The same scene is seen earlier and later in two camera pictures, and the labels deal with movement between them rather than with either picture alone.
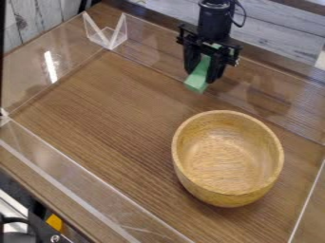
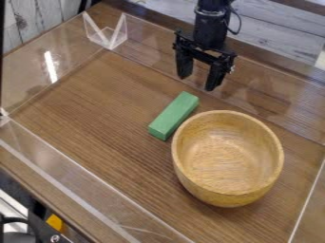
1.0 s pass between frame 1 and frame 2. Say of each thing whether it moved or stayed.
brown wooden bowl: stayed
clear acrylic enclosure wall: stayed
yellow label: stayed
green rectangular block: moved
